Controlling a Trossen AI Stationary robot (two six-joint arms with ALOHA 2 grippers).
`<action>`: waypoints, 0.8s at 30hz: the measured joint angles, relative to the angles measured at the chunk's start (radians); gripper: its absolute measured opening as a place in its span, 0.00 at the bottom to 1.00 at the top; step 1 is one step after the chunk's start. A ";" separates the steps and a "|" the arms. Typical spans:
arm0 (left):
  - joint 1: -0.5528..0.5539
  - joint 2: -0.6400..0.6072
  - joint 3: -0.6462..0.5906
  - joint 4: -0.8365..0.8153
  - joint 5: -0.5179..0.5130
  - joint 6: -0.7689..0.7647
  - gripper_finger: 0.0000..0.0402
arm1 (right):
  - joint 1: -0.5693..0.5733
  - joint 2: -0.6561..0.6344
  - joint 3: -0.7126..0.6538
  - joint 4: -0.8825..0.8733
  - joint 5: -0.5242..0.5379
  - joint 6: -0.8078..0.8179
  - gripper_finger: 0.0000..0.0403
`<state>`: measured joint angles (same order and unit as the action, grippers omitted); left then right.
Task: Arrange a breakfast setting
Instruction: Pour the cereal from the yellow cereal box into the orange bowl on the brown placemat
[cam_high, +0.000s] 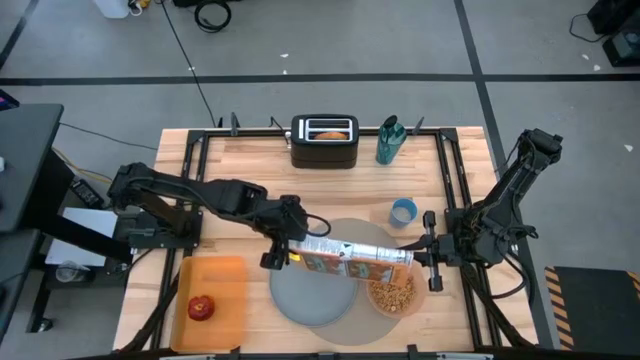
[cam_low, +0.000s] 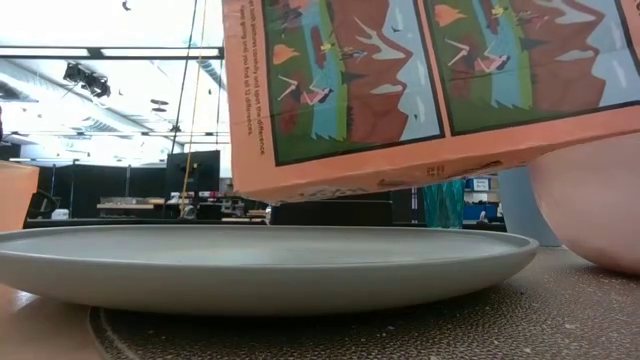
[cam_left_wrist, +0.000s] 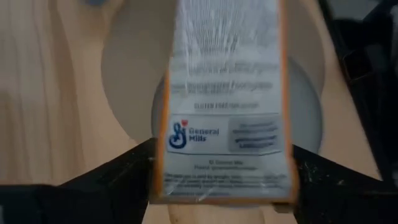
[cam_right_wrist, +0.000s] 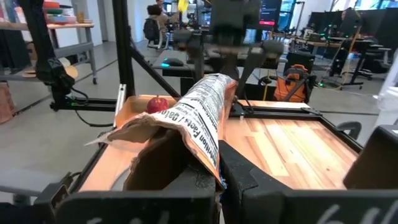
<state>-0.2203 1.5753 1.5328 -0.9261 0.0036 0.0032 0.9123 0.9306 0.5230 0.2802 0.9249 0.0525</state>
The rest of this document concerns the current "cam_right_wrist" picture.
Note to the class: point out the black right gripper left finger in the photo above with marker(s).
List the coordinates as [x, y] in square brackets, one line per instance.
[140, 208]

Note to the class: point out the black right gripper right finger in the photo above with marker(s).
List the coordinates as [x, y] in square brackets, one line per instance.
[280, 208]

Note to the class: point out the orange cereal box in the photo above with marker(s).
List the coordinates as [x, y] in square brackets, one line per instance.
[199, 115]

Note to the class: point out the red apple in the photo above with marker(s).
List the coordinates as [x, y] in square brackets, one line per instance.
[157, 105]

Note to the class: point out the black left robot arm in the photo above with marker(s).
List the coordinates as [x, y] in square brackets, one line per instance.
[231, 18]

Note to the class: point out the grey round plate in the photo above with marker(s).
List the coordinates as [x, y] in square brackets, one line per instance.
[124, 182]

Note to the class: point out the black desk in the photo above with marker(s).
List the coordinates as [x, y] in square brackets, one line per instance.
[186, 70]

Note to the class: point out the computer monitor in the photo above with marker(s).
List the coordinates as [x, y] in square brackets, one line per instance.
[270, 14]

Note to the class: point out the black computer mouse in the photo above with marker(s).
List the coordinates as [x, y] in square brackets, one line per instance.
[173, 62]

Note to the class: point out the orange and black backpack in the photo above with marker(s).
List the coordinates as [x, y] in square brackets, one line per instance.
[286, 88]

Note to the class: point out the person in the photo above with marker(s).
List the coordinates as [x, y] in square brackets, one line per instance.
[349, 21]
[161, 20]

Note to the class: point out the wooden office desk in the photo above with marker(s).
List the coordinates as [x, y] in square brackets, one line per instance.
[323, 43]

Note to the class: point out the orange translucent tray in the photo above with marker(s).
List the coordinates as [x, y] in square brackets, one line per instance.
[130, 107]

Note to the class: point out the black two-slot toaster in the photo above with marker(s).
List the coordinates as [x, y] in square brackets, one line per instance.
[373, 161]

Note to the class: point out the white aluminium strip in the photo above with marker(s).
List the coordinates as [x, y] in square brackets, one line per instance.
[120, 99]

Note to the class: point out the black office chair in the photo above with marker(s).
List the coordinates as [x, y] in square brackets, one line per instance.
[371, 59]

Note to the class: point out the grey workbench with shelf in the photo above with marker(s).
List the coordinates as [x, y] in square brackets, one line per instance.
[71, 49]

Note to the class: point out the stacked coloured bowls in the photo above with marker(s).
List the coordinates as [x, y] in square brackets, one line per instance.
[59, 14]

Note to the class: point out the black aluminium table frame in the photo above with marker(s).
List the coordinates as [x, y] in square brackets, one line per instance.
[122, 46]

